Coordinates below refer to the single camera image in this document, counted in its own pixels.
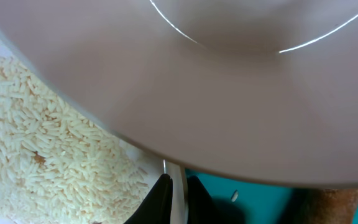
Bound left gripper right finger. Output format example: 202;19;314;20
187;175;227;224

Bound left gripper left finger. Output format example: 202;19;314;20
124;174;173;224

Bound large white plate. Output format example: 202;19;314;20
0;0;358;188

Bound teal serving tray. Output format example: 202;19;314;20
185;169;358;224

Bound brown carrot-shaped food scrap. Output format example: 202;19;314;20
293;188;358;224

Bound pile of white rice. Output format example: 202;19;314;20
0;56;149;223

